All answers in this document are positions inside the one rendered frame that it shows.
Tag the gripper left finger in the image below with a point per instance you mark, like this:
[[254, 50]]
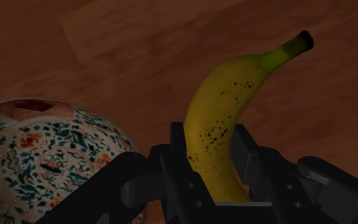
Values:
[[178, 173]]

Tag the yellow banana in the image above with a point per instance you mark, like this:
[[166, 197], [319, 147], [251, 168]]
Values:
[[219, 124]]

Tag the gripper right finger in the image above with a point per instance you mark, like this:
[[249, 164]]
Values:
[[278, 180]]

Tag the floral patterned porcelain bowl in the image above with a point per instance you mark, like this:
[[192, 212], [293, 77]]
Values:
[[39, 158]]

